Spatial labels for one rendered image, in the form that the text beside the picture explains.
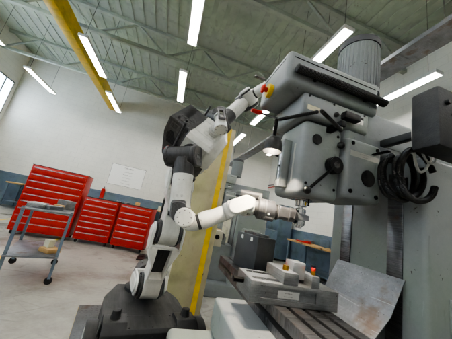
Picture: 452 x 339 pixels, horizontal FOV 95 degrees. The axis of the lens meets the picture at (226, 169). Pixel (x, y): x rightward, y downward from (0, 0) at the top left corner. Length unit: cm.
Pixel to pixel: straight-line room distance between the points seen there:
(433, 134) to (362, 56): 58
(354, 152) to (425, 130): 22
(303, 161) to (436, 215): 53
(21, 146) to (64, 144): 142
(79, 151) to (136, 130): 245
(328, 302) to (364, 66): 106
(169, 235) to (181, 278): 139
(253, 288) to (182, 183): 47
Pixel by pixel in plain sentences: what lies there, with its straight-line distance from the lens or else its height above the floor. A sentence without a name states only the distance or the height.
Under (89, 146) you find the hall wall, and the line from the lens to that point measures 1062.
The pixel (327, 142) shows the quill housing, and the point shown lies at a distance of 96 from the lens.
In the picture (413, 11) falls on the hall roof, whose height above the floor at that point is 620.
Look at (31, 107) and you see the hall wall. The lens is 1189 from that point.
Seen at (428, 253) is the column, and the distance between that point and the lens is 108.
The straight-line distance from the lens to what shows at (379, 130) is 118.
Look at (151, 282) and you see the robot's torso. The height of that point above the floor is 73.
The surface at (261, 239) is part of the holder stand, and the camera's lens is 119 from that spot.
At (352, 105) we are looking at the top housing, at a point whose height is 174.
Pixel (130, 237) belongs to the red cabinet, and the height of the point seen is 30.
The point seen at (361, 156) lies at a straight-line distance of 104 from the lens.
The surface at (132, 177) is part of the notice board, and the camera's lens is 997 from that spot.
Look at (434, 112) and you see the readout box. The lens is 97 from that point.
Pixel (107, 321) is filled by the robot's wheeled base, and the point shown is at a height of 61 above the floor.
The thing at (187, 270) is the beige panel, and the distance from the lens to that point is 262.
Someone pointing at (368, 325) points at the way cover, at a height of 90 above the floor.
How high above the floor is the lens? 118
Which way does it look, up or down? 13 degrees up
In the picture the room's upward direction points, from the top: 11 degrees clockwise
